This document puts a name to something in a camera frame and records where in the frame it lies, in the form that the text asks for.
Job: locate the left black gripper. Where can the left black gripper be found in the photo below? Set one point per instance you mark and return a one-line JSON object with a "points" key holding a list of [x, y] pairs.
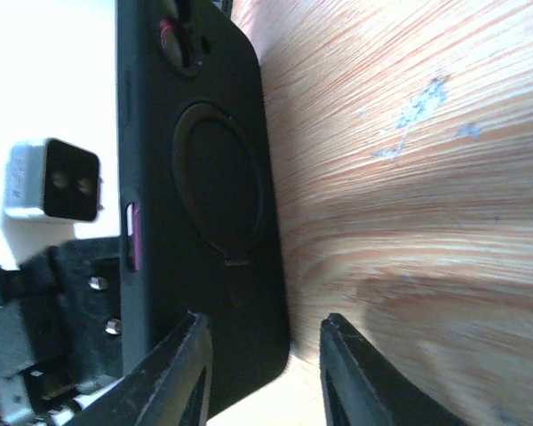
{"points": [[60, 333]]}

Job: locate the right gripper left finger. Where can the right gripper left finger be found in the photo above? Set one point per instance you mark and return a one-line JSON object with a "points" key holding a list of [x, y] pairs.
{"points": [[171, 386]]}

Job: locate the black phone case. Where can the black phone case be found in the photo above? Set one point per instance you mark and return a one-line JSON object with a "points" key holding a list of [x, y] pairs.
{"points": [[225, 262]]}

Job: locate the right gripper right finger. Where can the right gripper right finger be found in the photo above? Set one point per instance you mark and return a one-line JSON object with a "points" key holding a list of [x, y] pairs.
{"points": [[361, 387]]}

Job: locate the purple phone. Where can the purple phone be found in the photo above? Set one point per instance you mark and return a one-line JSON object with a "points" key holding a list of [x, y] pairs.
{"points": [[153, 55]]}

